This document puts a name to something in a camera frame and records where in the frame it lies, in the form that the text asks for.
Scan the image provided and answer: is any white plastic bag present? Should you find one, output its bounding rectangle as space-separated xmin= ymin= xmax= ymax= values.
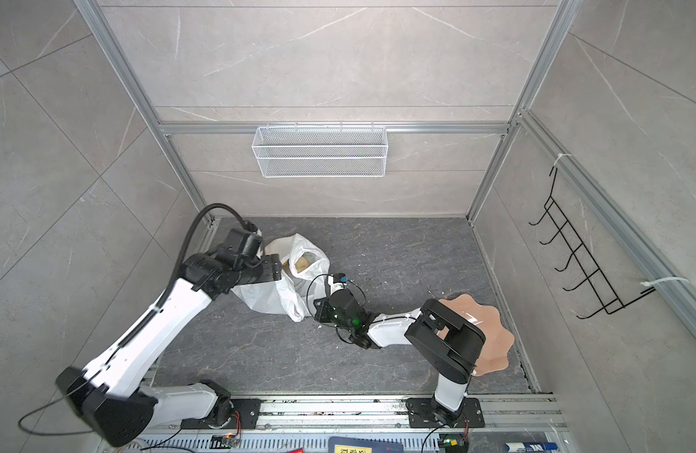
xmin=232 ymin=234 xmax=330 ymax=322

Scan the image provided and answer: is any pink scalloped plate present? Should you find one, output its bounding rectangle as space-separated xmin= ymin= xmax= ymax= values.
xmin=440 ymin=294 xmax=515 ymax=377

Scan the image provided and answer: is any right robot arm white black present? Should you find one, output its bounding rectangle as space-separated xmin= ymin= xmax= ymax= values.
xmin=312 ymin=273 xmax=486 ymax=424

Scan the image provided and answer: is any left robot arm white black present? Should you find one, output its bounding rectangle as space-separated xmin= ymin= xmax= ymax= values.
xmin=56 ymin=228 xmax=282 ymax=447

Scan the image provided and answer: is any beige fake fruit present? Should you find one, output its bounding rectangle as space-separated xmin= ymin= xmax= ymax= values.
xmin=289 ymin=253 xmax=315 ymax=275

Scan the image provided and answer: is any blue yellow box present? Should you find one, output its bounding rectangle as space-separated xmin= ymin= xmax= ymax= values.
xmin=328 ymin=436 xmax=404 ymax=453

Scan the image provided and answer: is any green circuit board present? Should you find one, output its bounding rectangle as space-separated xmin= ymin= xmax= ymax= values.
xmin=438 ymin=434 xmax=470 ymax=453

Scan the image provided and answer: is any black corrugated cable hose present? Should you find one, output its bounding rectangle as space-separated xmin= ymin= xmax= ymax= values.
xmin=154 ymin=203 xmax=253 ymax=318

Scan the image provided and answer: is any white wire mesh basket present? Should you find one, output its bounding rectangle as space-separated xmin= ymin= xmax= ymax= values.
xmin=252 ymin=126 xmax=389 ymax=179

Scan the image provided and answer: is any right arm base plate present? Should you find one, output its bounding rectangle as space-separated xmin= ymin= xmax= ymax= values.
xmin=406 ymin=398 xmax=486 ymax=428

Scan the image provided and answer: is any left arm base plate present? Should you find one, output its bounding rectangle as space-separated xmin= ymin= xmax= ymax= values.
xmin=180 ymin=398 xmax=262 ymax=430

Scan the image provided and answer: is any black wire hook rack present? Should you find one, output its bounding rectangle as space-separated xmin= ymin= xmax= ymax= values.
xmin=528 ymin=167 xmax=656 ymax=320

